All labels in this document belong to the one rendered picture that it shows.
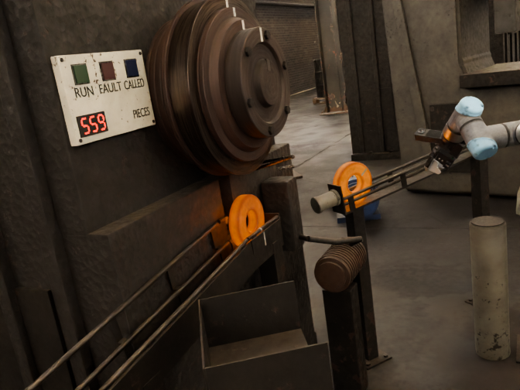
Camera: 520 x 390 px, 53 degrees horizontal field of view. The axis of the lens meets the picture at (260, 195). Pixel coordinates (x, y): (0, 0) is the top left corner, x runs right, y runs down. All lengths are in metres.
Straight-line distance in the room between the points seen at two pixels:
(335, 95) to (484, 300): 8.54
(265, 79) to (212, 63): 0.16
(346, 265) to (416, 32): 2.59
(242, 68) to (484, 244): 1.09
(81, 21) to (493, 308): 1.61
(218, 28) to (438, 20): 2.78
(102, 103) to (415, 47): 3.11
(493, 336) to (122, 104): 1.52
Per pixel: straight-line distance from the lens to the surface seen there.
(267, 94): 1.35
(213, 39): 1.30
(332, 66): 10.30
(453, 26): 3.93
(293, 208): 1.67
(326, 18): 10.32
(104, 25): 1.27
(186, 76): 1.22
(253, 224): 1.53
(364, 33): 5.56
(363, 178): 1.90
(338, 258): 1.71
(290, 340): 1.13
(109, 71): 1.22
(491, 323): 2.09
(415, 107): 4.05
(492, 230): 1.94
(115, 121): 1.22
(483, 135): 1.70
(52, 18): 1.17
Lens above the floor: 1.17
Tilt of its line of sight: 14 degrees down
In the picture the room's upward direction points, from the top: 9 degrees counter-clockwise
